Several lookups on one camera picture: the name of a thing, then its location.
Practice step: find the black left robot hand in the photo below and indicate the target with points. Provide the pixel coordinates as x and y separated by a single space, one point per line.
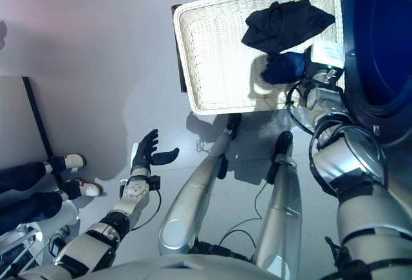
145 154

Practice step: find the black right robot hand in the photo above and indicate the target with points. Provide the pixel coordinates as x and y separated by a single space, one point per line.
325 56

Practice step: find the blue garment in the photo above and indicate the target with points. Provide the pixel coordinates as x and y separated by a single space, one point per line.
283 67

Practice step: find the black garment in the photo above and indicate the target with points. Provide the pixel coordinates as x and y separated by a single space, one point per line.
283 25

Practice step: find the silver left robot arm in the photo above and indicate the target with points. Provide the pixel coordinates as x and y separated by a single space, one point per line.
103 225

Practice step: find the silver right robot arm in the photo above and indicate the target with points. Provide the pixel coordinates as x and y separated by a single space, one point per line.
354 170

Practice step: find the dark steel washing machine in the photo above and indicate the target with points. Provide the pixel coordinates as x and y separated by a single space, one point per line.
380 35

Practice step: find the silver left robot leg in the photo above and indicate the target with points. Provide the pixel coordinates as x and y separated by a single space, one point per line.
190 202

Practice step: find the silver robot leg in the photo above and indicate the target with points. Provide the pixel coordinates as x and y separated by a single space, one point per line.
190 202
283 209

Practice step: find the white wicker tray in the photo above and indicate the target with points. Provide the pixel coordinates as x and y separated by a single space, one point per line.
219 67

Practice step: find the grey robot torso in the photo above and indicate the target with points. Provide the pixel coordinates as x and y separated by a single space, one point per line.
161 268

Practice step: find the person in dark trousers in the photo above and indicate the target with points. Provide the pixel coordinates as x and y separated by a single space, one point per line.
29 196

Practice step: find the beige partition with black edge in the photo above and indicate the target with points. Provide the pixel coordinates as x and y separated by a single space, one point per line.
19 116

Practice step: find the silver right robot leg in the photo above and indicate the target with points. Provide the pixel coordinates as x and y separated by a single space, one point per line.
283 209

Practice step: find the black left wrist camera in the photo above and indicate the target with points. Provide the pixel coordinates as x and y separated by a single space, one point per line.
155 182

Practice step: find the silver metal support frame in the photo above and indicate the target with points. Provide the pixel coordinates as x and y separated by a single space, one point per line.
19 244

